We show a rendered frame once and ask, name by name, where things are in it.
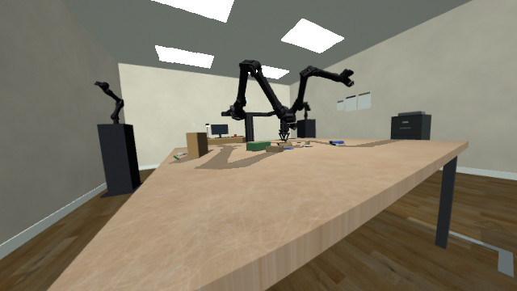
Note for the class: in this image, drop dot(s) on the green rectangular box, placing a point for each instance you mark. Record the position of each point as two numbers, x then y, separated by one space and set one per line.
257 147

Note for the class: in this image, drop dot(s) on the brown wooden box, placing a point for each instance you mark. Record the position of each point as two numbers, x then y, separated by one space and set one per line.
197 144

